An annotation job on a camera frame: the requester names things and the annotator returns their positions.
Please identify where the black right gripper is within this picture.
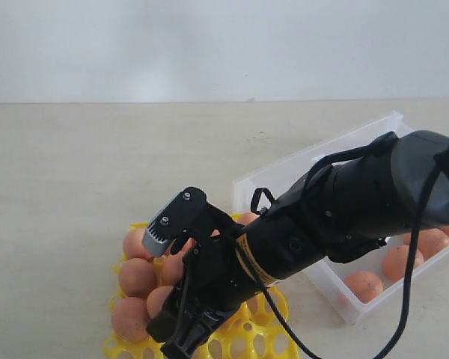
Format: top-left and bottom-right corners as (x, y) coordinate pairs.
(146, 220), (277, 359)

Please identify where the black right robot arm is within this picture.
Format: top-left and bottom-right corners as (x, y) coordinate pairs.
(147, 130), (449, 358)

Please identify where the clear plastic bin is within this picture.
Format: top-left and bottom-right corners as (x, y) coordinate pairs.
(233, 112), (449, 324)

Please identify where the brown egg front bottom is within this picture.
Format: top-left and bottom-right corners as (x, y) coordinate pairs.
(344, 271), (384, 304)

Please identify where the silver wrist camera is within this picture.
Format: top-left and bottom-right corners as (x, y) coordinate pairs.
(142, 186), (234, 257)

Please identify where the black camera cable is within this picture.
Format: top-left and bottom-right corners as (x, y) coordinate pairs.
(224, 144), (449, 359)

